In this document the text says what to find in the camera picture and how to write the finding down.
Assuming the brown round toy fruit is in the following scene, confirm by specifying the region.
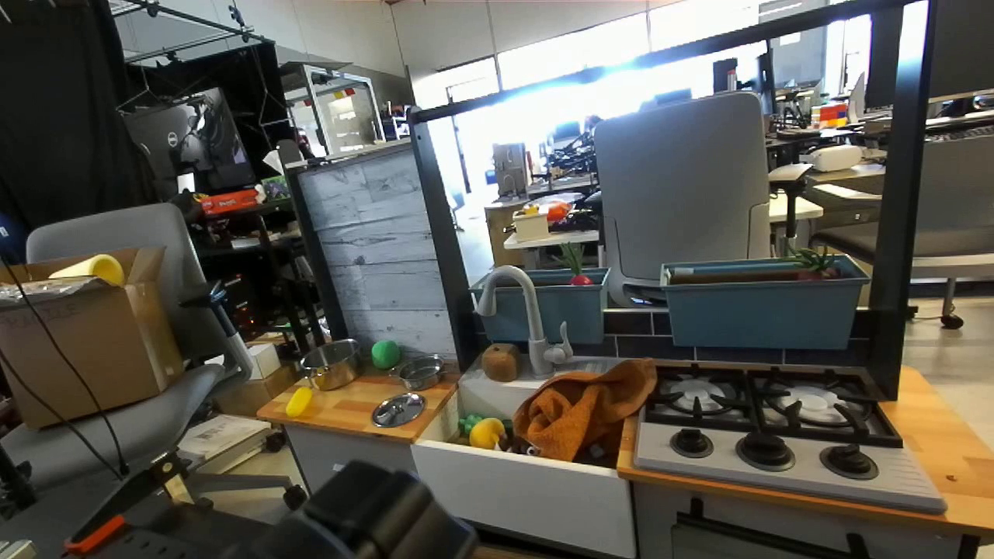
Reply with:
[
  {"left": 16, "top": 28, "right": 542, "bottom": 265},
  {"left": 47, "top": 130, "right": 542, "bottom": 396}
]
[{"left": 477, "top": 341, "right": 525, "bottom": 383}]

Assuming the yellow toy corn cob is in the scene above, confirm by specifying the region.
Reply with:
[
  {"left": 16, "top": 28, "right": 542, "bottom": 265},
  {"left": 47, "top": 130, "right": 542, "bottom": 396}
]
[{"left": 282, "top": 383, "right": 316, "bottom": 423}]

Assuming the yellow cup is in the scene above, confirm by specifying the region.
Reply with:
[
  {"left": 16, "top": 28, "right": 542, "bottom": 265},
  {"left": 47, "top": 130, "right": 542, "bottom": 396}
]
[{"left": 47, "top": 252, "right": 126, "bottom": 293}]

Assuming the small steel bowl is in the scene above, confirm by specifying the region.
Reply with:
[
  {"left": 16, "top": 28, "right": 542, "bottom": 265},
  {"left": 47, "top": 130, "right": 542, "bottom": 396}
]
[{"left": 370, "top": 390, "right": 429, "bottom": 432}]

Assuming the white rounded panel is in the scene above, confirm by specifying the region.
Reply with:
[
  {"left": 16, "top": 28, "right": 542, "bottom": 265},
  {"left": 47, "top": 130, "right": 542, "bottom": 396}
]
[{"left": 592, "top": 88, "right": 772, "bottom": 286}]

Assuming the black monitor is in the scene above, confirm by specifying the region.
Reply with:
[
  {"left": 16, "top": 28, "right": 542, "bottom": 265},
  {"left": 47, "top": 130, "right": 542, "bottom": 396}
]
[{"left": 117, "top": 88, "right": 259, "bottom": 194}]

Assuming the red toy radish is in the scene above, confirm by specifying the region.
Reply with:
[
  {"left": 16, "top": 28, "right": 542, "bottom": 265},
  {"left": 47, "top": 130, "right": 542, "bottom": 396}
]
[{"left": 563, "top": 245, "right": 599, "bottom": 293}]

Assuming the green planter plant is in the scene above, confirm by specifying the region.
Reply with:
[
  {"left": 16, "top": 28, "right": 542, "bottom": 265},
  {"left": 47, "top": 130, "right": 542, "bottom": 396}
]
[{"left": 790, "top": 241, "right": 840, "bottom": 278}]

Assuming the large silver pot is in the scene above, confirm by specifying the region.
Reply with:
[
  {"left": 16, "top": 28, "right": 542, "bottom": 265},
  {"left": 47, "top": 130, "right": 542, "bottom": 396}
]
[{"left": 306, "top": 335, "right": 363, "bottom": 393}]

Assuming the grey office chair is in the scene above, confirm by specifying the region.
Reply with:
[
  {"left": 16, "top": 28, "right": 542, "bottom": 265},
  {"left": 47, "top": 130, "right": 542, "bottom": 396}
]
[{"left": 0, "top": 199, "right": 303, "bottom": 520}]

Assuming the grey toy stove top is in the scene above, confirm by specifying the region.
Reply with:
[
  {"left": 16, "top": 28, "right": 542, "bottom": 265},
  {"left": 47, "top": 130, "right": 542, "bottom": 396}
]
[{"left": 631, "top": 362, "right": 950, "bottom": 519}]

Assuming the small silver pot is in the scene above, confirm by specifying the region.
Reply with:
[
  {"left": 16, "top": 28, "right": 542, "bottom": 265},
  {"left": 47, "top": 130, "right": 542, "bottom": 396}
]
[{"left": 394, "top": 353, "right": 446, "bottom": 390}]

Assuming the white toy sink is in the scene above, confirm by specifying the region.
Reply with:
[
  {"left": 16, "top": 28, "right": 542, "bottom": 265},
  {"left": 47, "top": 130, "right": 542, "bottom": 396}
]
[{"left": 411, "top": 353, "right": 641, "bottom": 559}]

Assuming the cardboard box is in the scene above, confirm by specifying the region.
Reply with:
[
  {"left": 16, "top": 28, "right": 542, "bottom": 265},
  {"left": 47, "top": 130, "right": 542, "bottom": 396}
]
[{"left": 0, "top": 245, "right": 190, "bottom": 432}]

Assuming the short blue planter box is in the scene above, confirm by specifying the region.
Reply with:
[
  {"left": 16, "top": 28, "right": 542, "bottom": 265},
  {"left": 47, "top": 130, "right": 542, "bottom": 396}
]
[{"left": 476, "top": 265, "right": 612, "bottom": 350}]

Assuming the wooden toy kitchen unit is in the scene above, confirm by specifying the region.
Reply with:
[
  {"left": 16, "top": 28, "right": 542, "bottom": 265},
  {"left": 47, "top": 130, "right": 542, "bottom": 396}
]
[{"left": 253, "top": 353, "right": 994, "bottom": 559}]

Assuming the white lab machine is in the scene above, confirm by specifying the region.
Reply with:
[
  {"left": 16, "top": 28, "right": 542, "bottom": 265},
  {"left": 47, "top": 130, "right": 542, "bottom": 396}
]
[{"left": 280, "top": 61, "right": 389, "bottom": 157}]

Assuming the green toy ball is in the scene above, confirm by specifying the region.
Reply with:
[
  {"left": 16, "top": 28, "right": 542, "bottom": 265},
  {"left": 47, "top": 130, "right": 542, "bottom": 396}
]
[{"left": 370, "top": 337, "right": 406, "bottom": 371}]

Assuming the orange handled clamp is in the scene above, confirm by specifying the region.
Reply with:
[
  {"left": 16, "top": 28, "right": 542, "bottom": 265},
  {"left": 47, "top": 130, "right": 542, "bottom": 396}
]
[{"left": 63, "top": 512, "right": 130, "bottom": 554}]

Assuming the orange cloth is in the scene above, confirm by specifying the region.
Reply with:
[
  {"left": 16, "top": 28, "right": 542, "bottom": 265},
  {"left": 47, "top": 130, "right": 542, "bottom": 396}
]
[{"left": 512, "top": 357, "right": 661, "bottom": 463}]

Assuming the long blue planter box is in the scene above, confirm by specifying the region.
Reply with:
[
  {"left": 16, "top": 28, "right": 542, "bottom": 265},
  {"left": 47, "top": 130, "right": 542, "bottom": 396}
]
[{"left": 659, "top": 255, "right": 868, "bottom": 353}]

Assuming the grey toy faucet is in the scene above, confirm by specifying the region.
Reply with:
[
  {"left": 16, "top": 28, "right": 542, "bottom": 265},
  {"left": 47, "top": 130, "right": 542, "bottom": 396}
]
[{"left": 476, "top": 265, "right": 578, "bottom": 383}]

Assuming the grey wood-print back panel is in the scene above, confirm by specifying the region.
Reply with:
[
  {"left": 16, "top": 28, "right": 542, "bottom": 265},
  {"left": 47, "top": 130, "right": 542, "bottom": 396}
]
[{"left": 284, "top": 138, "right": 461, "bottom": 365}]

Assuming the yellow toy lemon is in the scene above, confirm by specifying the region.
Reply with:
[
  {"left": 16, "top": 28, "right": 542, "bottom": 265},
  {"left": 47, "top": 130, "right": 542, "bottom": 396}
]
[{"left": 466, "top": 415, "right": 510, "bottom": 454}]

